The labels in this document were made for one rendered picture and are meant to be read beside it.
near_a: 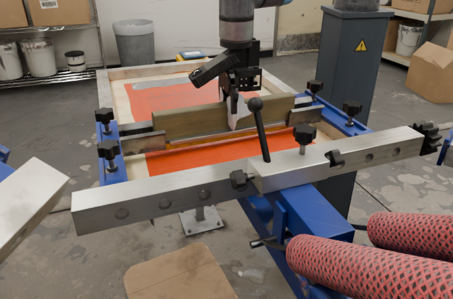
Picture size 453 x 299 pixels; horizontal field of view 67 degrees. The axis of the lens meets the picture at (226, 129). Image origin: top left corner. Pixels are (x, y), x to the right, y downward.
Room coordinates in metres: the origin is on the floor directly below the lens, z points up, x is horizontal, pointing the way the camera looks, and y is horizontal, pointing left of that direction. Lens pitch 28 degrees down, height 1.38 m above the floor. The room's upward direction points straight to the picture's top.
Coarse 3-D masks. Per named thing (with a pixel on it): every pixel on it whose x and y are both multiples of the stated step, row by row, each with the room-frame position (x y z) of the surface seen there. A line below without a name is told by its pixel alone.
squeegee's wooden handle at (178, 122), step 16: (272, 96) 0.80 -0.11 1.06; (288, 96) 0.80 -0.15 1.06; (160, 112) 0.70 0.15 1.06; (176, 112) 0.70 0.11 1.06; (192, 112) 0.71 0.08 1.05; (208, 112) 0.73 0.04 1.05; (224, 112) 0.74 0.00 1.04; (272, 112) 0.78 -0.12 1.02; (288, 112) 0.80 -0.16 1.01; (160, 128) 0.69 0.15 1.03; (176, 128) 0.70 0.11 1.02; (192, 128) 0.71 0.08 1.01; (208, 128) 0.73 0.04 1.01; (224, 128) 0.74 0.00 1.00
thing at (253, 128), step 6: (252, 126) 0.76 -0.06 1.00; (264, 126) 0.76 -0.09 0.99; (270, 126) 0.77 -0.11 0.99; (276, 126) 0.78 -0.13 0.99; (216, 132) 0.73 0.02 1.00; (222, 132) 0.73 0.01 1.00; (228, 132) 0.73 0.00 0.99; (234, 132) 0.74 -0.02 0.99; (240, 132) 0.74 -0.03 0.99; (246, 132) 0.75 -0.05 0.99; (180, 138) 0.70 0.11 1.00; (186, 138) 0.70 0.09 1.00; (192, 138) 0.70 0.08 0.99; (198, 138) 0.70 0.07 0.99; (204, 138) 0.71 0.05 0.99; (210, 138) 0.71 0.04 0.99; (174, 144) 0.68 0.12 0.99
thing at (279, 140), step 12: (192, 84) 1.17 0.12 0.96; (252, 96) 1.05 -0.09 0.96; (276, 132) 0.80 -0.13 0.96; (288, 132) 0.80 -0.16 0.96; (240, 144) 0.74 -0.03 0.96; (252, 144) 0.74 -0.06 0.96; (276, 144) 0.74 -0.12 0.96; (288, 144) 0.74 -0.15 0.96; (312, 144) 0.74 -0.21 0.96; (240, 156) 0.68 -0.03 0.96
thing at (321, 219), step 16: (272, 192) 0.46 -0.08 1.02; (288, 192) 0.44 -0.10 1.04; (304, 192) 0.44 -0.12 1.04; (288, 208) 0.41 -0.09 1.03; (304, 208) 0.40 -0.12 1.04; (320, 208) 0.40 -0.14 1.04; (288, 224) 0.41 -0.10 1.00; (304, 224) 0.37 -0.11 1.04; (320, 224) 0.37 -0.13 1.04; (336, 224) 0.37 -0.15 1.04; (352, 240) 0.36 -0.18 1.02
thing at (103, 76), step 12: (204, 60) 1.35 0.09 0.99; (96, 72) 1.20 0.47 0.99; (108, 72) 1.21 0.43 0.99; (120, 72) 1.22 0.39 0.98; (132, 72) 1.23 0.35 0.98; (144, 72) 1.25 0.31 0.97; (156, 72) 1.26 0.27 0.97; (168, 72) 1.28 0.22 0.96; (180, 72) 1.30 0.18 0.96; (264, 72) 1.20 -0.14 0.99; (108, 84) 1.07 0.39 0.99; (264, 84) 1.14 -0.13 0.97; (276, 84) 1.07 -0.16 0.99; (108, 96) 0.97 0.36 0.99; (324, 120) 0.81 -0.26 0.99; (324, 132) 0.80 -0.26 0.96; (336, 132) 0.75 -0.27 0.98
